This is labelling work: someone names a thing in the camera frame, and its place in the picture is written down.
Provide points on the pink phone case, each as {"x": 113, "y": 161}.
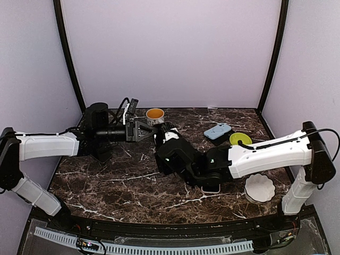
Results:
{"x": 210, "y": 189}

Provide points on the black right corner post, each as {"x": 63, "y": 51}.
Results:
{"x": 275, "y": 55}

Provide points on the black corner post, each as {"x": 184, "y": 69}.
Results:
{"x": 275, "y": 55}
{"x": 67, "y": 54}

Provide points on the white scalloped dish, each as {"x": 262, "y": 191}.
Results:
{"x": 259, "y": 189}

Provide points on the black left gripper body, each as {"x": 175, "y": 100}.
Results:
{"x": 130, "y": 132}

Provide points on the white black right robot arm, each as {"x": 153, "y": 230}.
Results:
{"x": 304, "y": 148}

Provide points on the lime green bowl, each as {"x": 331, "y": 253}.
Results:
{"x": 238, "y": 136}

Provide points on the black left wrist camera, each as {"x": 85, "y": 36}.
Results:
{"x": 129, "y": 110}

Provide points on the light blue phone case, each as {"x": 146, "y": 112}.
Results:
{"x": 217, "y": 131}

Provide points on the white slotted cable duct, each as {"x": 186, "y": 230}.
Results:
{"x": 130, "y": 245}

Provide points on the black smartphone bottom stack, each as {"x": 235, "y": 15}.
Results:
{"x": 101, "y": 154}

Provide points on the black left corner post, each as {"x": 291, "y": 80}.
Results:
{"x": 67, "y": 54}

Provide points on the white floral mug yellow inside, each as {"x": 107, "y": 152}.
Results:
{"x": 155, "y": 116}

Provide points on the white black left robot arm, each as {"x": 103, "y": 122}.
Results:
{"x": 100, "y": 129}

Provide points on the black front table rail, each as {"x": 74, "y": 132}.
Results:
{"x": 190, "y": 220}

